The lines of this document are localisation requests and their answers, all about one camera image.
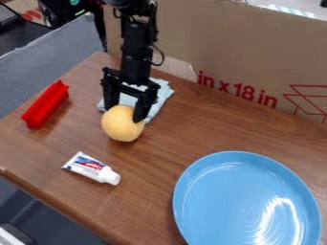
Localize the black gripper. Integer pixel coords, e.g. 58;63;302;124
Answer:
102;44;161;123

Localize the yellow ball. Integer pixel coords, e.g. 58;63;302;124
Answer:
102;104;146;142

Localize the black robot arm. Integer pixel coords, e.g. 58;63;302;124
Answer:
102;0;162;123

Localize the blue plate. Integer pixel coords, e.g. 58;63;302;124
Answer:
173;151;322;245

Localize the light blue folded cloth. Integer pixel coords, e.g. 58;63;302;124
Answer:
97;76;177;125

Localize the red plastic block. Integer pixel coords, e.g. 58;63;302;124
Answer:
22;79;70;129

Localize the white toothpaste tube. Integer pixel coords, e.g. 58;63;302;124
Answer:
62;151;121;186

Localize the grey fabric partition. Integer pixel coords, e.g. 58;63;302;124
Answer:
0;14;103;119

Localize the black equipment in background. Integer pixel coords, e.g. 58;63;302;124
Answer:
38;0;107;50

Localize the cardboard box wall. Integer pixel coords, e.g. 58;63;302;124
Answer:
102;0;327;124

